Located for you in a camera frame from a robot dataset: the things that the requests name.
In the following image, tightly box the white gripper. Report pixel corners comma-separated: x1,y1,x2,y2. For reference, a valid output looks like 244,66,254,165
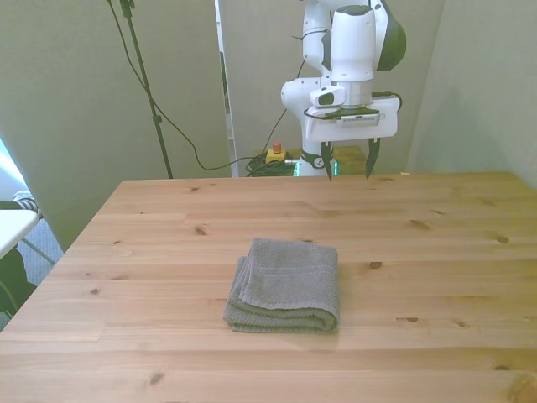
304,95,399,183

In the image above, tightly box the grey terry towel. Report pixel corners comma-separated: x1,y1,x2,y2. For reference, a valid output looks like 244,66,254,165
222,238,341,335

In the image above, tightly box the yellow emergency stop box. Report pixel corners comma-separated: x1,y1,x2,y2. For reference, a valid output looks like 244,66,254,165
265,141,288,165

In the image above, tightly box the white vertical panel edge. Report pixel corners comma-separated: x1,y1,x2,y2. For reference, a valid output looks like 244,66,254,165
214,0,241,178

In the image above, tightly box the black tripod stand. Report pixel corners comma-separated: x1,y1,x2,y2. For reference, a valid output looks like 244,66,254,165
118,0,175,180

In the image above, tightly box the striped cloth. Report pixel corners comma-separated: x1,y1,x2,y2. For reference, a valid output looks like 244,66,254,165
0,190,44,220

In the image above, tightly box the white folding table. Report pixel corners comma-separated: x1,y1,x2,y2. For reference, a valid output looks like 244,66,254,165
0,208,56,266

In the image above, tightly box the dark green object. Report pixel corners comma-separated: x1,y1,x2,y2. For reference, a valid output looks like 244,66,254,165
0,247,38,321

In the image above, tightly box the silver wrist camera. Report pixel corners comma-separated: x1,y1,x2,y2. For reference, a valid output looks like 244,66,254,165
334,107,386,126

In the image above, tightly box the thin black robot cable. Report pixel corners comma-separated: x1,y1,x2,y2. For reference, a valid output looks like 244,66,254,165
266,58,308,153

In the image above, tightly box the green coiled cable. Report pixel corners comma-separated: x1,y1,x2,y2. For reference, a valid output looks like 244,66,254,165
244,154,300,178

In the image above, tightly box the long black cable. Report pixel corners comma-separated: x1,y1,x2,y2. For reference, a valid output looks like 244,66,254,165
106,0,258,172

